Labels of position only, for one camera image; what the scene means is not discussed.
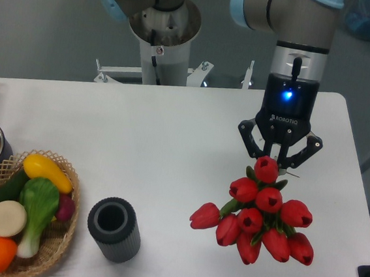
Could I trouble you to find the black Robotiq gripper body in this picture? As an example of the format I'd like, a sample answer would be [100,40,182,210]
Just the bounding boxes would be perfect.
[255,74,319,163]

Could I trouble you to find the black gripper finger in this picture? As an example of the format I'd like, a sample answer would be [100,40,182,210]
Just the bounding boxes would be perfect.
[238,119,268,158]
[279,129,323,175]

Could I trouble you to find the red tulip bouquet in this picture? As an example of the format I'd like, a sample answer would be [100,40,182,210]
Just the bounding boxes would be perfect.
[189,156,315,266]

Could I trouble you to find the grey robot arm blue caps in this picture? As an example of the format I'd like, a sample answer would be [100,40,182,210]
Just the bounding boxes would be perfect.
[100,0,344,173]

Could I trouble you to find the dark grey ribbed vase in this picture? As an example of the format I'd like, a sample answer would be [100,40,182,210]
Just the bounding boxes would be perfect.
[87,197,141,263]

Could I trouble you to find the purple red radish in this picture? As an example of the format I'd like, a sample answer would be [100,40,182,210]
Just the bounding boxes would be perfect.
[54,194,76,222]

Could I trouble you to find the yellow squash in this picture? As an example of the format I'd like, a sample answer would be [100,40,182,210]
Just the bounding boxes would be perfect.
[23,153,73,195]

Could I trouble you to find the woven wicker basket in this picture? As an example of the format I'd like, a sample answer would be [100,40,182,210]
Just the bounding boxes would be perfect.
[0,149,80,277]

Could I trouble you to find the green bok choy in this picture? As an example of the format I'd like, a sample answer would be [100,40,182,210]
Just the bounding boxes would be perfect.
[16,177,59,259]

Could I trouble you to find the dark green cucumber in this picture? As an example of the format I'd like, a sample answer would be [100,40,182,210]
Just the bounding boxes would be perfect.
[0,169,30,203]

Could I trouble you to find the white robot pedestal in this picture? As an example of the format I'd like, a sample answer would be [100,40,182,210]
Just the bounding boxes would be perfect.
[93,0,261,98]

